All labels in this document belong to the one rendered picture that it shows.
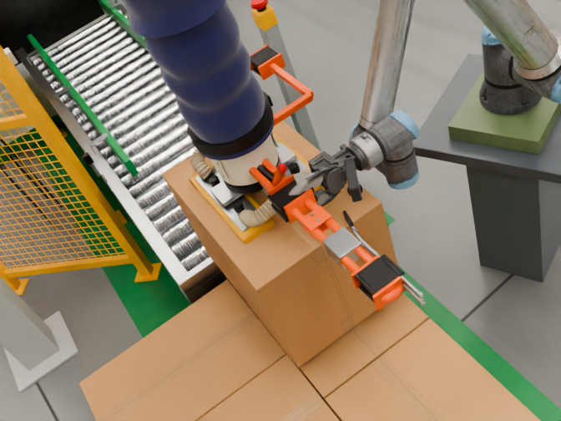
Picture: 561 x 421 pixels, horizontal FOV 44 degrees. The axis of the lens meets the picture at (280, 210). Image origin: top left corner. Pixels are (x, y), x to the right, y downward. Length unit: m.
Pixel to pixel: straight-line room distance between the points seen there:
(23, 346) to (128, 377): 0.99
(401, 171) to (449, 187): 1.37
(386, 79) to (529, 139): 0.55
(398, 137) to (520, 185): 0.77
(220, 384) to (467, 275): 1.17
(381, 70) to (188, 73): 0.53
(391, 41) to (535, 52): 0.39
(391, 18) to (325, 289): 0.72
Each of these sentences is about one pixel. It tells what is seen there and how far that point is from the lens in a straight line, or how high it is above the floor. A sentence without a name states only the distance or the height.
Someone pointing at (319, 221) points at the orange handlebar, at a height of 1.14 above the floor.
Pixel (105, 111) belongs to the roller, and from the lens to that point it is 3.48.
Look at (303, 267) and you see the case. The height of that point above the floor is 0.96.
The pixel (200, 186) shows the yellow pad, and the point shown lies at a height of 1.03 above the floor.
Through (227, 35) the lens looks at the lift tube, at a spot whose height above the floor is 1.52.
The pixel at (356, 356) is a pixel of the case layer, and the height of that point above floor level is 0.54.
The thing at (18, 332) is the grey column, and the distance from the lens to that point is 3.20.
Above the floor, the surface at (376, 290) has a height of 1.14.
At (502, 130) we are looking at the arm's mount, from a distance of 2.23.
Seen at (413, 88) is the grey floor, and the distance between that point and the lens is 3.77.
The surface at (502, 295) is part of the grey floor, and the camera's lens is 2.81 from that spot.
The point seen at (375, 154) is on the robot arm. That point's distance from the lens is 1.74.
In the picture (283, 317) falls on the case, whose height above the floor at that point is 0.84.
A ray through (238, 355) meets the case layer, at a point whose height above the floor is 0.54.
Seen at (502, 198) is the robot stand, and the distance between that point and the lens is 2.53.
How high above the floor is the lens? 2.30
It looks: 44 degrees down
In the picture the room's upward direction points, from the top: 24 degrees counter-clockwise
